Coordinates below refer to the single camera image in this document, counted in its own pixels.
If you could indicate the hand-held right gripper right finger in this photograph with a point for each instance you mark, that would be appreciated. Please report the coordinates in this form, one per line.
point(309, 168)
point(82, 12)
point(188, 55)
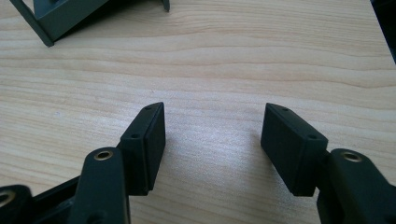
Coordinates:
point(292, 152)

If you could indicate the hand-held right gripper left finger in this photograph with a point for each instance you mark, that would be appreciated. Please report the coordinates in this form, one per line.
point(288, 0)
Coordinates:
point(143, 152)

